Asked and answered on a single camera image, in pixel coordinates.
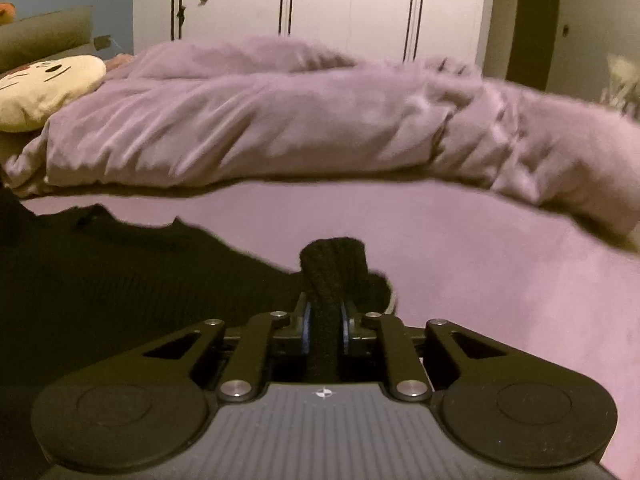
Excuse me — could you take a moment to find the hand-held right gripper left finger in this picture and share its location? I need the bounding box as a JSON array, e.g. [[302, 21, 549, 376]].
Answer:
[[142, 292, 315, 403]]

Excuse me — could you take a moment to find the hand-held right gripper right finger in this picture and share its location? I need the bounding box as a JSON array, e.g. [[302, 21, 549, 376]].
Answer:
[[339, 292, 502, 403]]

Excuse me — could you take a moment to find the black sweater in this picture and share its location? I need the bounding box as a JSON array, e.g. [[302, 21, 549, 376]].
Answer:
[[0, 187, 397, 382]]

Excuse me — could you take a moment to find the purple bed sheet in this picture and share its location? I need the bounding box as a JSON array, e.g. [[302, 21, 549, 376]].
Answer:
[[20, 175, 640, 480]]

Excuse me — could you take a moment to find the purple duvet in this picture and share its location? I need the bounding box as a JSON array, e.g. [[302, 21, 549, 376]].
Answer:
[[2, 34, 640, 251]]

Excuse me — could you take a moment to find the white wardrobe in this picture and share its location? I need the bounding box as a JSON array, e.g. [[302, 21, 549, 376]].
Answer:
[[132, 0, 493, 67]]

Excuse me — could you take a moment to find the cream cat face pillow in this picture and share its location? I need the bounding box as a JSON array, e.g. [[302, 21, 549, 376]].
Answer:
[[0, 55, 107, 133]]

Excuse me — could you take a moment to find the dark door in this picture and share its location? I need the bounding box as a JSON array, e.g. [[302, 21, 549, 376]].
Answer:
[[506, 0, 565, 92]]

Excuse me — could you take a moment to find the pale cloth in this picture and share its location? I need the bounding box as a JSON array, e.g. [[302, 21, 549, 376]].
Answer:
[[599, 54, 640, 120]]

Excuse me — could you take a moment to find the green cushion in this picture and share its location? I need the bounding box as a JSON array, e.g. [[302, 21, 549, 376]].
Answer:
[[0, 6, 112, 77]]

